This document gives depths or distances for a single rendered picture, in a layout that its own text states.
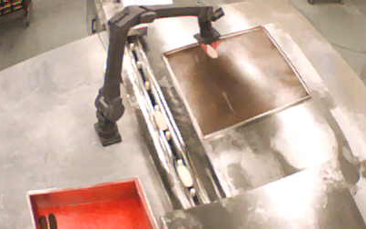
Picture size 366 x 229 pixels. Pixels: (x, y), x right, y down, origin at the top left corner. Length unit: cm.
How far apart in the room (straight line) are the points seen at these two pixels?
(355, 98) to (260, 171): 79
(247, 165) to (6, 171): 99
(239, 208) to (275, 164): 63
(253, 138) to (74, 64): 94
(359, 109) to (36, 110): 154
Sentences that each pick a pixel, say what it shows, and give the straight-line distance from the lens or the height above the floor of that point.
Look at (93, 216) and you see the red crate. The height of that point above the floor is 82.
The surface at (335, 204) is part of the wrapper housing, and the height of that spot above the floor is 130.
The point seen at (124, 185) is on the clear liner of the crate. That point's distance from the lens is 177.
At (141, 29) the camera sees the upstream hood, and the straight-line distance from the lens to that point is 241.
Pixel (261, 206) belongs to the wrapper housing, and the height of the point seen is 130.
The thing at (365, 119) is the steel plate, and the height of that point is 82.
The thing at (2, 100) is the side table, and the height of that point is 82.
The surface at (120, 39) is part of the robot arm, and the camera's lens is 177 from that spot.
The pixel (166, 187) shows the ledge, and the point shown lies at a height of 86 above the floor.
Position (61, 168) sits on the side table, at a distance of 195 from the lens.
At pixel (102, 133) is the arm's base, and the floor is 86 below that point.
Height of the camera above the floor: 231
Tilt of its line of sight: 45 degrees down
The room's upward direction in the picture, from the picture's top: 2 degrees clockwise
